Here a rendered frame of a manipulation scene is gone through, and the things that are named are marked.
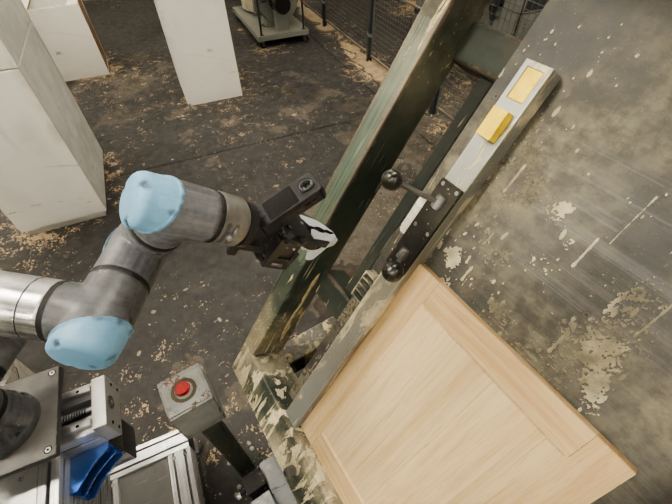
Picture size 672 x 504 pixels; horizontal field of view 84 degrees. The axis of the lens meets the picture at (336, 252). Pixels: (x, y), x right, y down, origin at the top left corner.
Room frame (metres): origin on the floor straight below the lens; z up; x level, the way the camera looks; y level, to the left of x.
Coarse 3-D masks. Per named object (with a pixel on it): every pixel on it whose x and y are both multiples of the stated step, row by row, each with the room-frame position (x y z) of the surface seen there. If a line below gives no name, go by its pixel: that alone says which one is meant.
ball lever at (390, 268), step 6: (402, 246) 0.49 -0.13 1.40; (402, 252) 0.48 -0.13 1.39; (408, 252) 0.47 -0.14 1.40; (402, 258) 0.45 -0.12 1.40; (384, 264) 0.40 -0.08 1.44; (390, 264) 0.40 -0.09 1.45; (396, 264) 0.40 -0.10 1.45; (384, 270) 0.39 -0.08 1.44; (390, 270) 0.39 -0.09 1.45; (396, 270) 0.39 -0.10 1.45; (402, 270) 0.39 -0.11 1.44; (384, 276) 0.39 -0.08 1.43; (390, 276) 0.38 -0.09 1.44; (396, 276) 0.38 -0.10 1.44; (402, 276) 0.39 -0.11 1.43
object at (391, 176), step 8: (384, 176) 0.51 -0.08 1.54; (392, 176) 0.51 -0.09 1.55; (400, 176) 0.51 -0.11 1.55; (384, 184) 0.51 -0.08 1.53; (392, 184) 0.50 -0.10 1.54; (400, 184) 0.51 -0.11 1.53; (416, 192) 0.51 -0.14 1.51; (424, 192) 0.52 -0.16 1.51; (432, 200) 0.51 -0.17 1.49; (440, 200) 0.51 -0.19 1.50; (440, 208) 0.50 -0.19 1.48
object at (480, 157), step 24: (552, 72) 0.58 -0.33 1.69; (504, 96) 0.60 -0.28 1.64; (528, 96) 0.57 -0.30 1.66; (528, 120) 0.57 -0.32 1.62; (480, 144) 0.56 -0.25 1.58; (504, 144) 0.55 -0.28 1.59; (456, 168) 0.55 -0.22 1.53; (480, 168) 0.53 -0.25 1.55; (456, 216) 0.51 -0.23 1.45; (432, 240) 0.48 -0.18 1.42; (384, 288) 0.45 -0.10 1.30; (360, 312) 0.44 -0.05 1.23; (360, 336) 0.40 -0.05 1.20; (336, 360) 0.38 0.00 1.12; (312, 384) 0.36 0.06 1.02; (288, 408) 0.34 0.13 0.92; (312, 408) 0.33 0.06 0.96
